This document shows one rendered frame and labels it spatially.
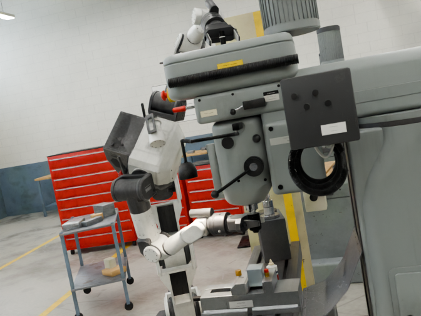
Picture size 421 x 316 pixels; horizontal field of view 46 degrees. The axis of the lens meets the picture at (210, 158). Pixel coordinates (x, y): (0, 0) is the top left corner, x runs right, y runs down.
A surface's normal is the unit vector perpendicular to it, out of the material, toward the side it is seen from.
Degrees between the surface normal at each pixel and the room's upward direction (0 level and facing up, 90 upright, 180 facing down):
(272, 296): 90
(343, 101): 90
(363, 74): 90
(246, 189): 108
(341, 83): 90
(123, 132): 57
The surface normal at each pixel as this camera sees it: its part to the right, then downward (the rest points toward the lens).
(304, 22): 0.23, 0.05
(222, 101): -0.20, 0.13
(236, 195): -0.18, 0.58
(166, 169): 0.61, 0.34
